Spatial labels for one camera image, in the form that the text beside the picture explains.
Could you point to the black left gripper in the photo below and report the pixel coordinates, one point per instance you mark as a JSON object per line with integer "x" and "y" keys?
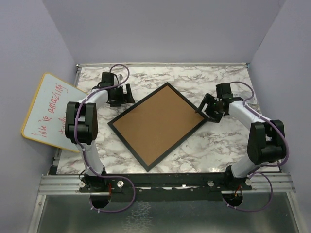
{"x": 125, "y": 98}

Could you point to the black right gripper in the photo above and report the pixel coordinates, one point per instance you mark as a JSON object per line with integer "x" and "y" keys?
{"x": 209, "y": 99}

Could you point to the black picture frame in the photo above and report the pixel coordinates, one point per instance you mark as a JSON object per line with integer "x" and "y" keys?
{"x": 158, "y": 126}

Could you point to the brown backing board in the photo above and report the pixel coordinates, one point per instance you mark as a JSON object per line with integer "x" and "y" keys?
{"x": 158, "y": 126}

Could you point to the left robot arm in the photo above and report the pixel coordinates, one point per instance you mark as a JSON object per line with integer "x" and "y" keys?
{"x": 81, "y": 126}

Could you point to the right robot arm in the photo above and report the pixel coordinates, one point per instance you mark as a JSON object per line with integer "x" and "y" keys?
{"x": 266, "y": 142}

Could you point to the yellow rimmed whiteboard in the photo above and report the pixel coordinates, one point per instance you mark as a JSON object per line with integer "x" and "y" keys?
{"x": 45, "y": 120}

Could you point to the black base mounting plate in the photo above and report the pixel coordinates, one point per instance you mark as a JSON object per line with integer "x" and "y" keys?
{"x": 162, "y": 187}

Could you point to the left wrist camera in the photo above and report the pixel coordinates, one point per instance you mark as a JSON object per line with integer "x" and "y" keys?
{"x": 109, "y": 79}

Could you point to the aluminium rail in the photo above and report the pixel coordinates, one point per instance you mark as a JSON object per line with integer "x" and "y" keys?
{"x": 70, "y": 184}

